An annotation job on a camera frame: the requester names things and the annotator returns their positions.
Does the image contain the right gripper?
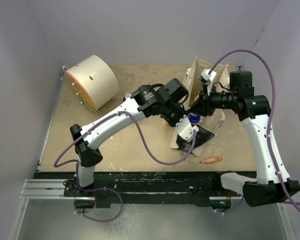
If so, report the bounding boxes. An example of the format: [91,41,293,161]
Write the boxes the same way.
[188,83,238,117]

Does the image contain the bright blue orange pump bottle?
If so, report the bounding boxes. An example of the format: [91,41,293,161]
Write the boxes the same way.
[187,113,202,125]

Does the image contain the canvas tote bag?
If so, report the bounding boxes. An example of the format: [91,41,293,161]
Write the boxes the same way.
[182,57,231,157]

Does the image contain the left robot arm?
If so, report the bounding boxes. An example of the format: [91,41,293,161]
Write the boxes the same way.
[70,78,194,196]

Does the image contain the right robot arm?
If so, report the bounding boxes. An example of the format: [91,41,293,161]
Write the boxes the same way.
[188,69,300,207]

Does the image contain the orange highlighter pen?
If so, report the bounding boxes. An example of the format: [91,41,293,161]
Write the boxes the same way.
[200,156,223,164]

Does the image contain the white cylindrical box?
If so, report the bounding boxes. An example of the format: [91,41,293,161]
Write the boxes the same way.
[65,55,120,113]

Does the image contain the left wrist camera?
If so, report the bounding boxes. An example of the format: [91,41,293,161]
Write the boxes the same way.
[173,115,200,143]

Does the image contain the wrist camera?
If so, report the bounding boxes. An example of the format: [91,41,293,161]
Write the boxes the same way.
[173,115,200,143]
[200,68,217,96]

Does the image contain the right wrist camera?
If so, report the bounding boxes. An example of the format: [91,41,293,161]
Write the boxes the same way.
[200,68,217,96]

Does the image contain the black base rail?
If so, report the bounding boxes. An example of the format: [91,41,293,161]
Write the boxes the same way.
[33,171,239,208]

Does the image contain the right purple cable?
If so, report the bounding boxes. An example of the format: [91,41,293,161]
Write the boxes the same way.
[208,49,300,218]

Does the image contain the purple cable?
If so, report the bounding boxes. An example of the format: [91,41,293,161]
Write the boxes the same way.
[208,49,300,218]
[53,111,198,222]

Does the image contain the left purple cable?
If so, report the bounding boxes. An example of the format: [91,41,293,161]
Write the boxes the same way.
[53,111,198,222]

